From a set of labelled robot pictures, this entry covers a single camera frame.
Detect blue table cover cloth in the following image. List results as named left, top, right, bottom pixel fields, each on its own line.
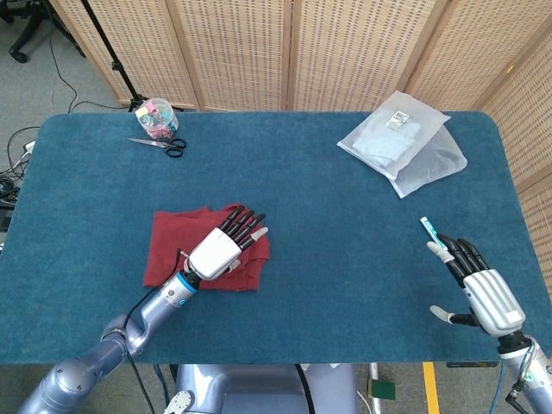
left=0, top=110, right=544, bottom=367

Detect clear jar of binder clips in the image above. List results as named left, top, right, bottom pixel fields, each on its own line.
left=134, top=97, right=180, bottom=143

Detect bundle of floor cables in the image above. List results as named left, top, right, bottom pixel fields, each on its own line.
left=0, top=124, right=41, bottom=229

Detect black handled scissors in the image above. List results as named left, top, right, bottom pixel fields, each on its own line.
left=128, top=136, right=188, bottom=159

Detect grey robot torso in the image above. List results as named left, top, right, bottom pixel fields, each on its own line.
left=163, top=364, right=360, bottom=414

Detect red t-shirt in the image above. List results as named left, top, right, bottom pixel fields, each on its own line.
left=142, top=204, right=273, bottom=294

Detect black tripod stand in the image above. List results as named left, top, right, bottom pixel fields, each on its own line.
left=79, top=0, right=150, bottom=114

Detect translucent plastic bag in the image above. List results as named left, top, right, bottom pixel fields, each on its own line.
left=390, top=127, right=469, bottom=199

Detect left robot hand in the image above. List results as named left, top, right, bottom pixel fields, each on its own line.
left=188, top=205, right=270, bottom=281

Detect white plastic mailer bag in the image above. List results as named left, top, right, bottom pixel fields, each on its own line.
left=336, top=90, right=446, bottom=180

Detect white glue stick tube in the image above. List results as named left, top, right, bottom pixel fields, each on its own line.
left=420, top=216, right=449, bottom=256

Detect green pad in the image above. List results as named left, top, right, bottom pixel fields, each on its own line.
left=370, top=379, right=396, bottom=401

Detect black office chair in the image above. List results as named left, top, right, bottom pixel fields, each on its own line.
left=0, top=0, right=88, bottom=66

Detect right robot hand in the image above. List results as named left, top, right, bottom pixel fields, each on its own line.
left=426, top=234, right=527, bottom=339

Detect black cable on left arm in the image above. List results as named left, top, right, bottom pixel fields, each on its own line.
left=123, top=247, right=191, bottom=414

